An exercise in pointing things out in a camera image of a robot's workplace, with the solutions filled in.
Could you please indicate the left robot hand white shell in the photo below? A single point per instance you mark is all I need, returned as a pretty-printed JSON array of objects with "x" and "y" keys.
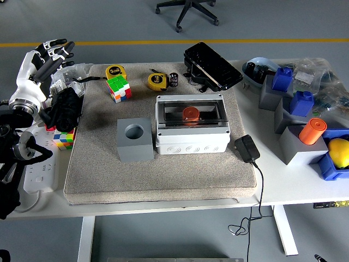
[{"x": 27, "y": 84}]

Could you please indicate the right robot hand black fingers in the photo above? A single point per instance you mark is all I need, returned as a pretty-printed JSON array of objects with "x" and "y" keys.
[{"x": 319, "y": 258}]

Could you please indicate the clear hinged box lid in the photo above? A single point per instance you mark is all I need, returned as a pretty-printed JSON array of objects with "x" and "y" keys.
[{"x": 169, "y": 112}]

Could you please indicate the orange cylinder battery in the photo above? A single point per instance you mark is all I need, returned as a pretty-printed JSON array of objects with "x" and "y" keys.
[
  {"x": 191, "y": 114},
  {"x": 312, "y": 132}
]

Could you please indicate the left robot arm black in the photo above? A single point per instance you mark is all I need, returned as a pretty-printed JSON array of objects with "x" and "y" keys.
[{"x": 11, "y": 142}]

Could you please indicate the white plastic junction box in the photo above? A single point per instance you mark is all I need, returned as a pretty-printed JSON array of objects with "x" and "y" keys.
[{"x": 191, "y": 140}]

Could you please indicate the white table leg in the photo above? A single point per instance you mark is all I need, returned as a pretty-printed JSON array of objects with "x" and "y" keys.
[
  {"x": 286, "y": 232},
  {"x": 85, "y": 240}
]

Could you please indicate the black cloth bundle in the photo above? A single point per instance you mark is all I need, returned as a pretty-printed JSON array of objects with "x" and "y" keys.
[{"x": 65, "y": 109}]

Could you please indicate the clear bag of white parts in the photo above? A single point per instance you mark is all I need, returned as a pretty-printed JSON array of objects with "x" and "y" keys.
[{"x": 73, "y": 72}]

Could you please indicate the black table control panel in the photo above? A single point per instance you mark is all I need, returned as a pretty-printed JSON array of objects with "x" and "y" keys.
[{"x": 331, "y": 204}]

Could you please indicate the colourful puzzle cube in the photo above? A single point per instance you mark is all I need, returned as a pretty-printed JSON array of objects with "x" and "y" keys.
[
  {"x": 65, "y": 139},
  {"x": 118, "y": 88}
]

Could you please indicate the blue plastic bin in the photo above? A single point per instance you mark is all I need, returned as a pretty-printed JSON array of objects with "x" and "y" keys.
[{"x": 330, "y": 172}]

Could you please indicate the yellow tape measure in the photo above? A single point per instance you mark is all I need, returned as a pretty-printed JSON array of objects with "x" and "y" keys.
[
  {"x": 156, "y": 81},
  {"x": 115, "y": 71}
]

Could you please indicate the white power strip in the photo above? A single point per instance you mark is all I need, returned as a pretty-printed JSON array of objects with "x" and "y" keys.
[{"x": 41, "y": 177}]

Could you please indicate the grey block holder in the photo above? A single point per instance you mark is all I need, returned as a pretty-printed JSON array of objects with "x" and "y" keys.
[
  {"x": 282, "y": 120},
  {"x": 268, "y": 99},
  {"x": 297, "y": 154}
]

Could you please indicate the grey block with round hole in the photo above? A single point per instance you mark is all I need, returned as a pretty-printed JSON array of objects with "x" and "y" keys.
[{"x": 135, "y": 148}]

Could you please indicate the black power adapter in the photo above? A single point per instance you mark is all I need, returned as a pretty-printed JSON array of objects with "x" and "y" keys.
[{"x": 246, "y": 148}]

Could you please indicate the small black capacitor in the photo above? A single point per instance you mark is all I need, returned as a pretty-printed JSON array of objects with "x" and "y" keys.
[{"x": 174, "y": 79}]

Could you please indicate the blue bottle-shaped block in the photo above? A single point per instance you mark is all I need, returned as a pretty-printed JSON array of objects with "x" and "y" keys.
[
  {"x": 282, "y": 79},
  {"x": 301, "y": 103}
]

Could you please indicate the grey-brown mat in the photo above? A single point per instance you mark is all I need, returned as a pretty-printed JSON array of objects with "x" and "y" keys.
[{"x": 177, "y": 177}]

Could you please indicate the black office chair base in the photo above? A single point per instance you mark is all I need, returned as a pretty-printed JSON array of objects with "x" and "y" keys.
[{"x": 192, "y": 11}]

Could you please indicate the small black parts in bowl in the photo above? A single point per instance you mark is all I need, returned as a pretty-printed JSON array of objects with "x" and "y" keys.
[{"x": 259, "y": 72}]

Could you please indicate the light blue bowl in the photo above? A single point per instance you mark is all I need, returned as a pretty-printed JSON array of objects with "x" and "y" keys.
[{"x": 265, "y": 62}]

